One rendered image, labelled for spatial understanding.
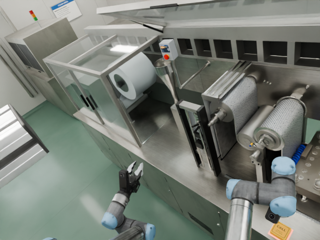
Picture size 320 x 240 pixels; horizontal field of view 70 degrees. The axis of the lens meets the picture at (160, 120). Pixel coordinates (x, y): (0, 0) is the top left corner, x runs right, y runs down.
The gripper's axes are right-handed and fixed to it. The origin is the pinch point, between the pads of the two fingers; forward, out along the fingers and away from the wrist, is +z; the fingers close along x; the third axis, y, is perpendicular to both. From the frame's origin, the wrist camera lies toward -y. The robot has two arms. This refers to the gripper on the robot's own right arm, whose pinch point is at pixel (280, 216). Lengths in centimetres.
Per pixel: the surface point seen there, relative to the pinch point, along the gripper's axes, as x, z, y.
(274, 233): 1.4, 12.7, -3.0
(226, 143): 48, 7, 32
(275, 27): 27, -60, 56
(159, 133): 109, 15, 21
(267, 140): 15.3, -20.7, 21.7
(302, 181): 0.0, 2.1, 23.3
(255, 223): 10.8, 15.2, -2.5
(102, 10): 100, -88, 15
